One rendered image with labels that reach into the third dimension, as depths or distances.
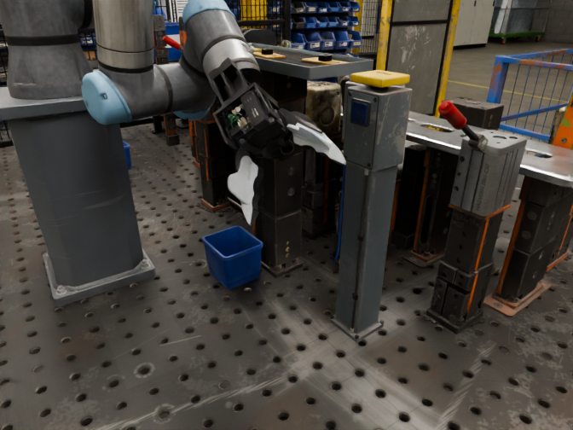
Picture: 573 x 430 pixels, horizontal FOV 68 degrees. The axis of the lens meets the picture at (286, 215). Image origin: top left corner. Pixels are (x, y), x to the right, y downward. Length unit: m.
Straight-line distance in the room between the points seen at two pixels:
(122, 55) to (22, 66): 0.28
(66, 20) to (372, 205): 0.61
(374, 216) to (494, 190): 0.19
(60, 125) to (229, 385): 0.53
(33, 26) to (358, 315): 0.73
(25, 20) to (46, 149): 0.21
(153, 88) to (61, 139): 0.25
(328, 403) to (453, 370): 0.22
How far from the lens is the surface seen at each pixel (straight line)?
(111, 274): 0.99
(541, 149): 0.95
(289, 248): 0.95
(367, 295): 0.78
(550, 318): 1.00
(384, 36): 4.06
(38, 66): 0.87
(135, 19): 0.64
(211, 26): 0.67
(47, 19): 0.87
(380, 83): 0.62
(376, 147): 0.63
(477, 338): 0.89
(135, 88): 0.66
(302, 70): 0.67
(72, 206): 0.91
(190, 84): 0.72
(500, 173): 0.74
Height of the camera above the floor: 1.26
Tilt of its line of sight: 27 degrees down
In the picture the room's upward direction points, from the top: straight up
